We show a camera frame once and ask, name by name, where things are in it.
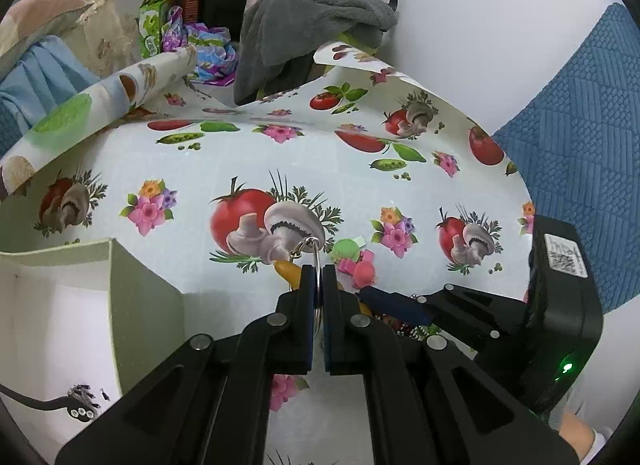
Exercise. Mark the pale pink pillow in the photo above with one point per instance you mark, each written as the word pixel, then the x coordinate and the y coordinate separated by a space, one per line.
pixel 35 15

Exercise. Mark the blue knit chair back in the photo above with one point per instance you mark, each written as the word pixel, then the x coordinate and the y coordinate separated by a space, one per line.
pixel 575 120

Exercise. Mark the light blue cloth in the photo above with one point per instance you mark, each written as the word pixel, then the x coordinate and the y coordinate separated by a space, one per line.
pixel 40 75

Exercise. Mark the green snack packet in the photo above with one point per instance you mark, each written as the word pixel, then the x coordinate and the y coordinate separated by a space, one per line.
pixel 150 25

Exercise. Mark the white cardboard box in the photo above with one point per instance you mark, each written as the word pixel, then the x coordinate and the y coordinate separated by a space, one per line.
pixel 145 305

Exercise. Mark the green stool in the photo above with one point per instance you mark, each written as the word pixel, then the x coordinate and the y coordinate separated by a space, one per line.
pixel 367 49

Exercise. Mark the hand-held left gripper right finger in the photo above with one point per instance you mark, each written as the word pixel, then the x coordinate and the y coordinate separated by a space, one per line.
pixel 327 340

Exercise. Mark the vegetable print tablecloth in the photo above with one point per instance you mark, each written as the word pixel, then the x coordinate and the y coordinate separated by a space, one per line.
pixel 175 180

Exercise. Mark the purple floral plastic bag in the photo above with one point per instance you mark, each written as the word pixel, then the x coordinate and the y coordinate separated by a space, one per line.
pixel 210 45

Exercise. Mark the green round hair clip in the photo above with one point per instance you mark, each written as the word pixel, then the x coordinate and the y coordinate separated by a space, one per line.
pixel 345 248

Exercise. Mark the person's right forearm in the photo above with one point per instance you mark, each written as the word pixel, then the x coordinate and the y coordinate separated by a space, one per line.
pixel 575 437

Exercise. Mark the beige lace cloth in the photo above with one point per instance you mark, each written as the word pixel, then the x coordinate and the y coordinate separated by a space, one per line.
pixel 105 30

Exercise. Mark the grey fleece garment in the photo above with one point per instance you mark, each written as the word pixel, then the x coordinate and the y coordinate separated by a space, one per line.
pixel 320 10

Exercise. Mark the pink hair clip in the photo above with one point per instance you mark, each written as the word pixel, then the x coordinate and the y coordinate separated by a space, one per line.
pixel 364 275

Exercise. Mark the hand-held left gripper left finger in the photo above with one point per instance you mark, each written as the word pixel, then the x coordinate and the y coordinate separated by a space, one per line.
pixel 312 340

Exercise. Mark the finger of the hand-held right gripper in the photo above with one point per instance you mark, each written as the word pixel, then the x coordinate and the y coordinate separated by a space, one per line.
pixel 475 330
pixel 395 305

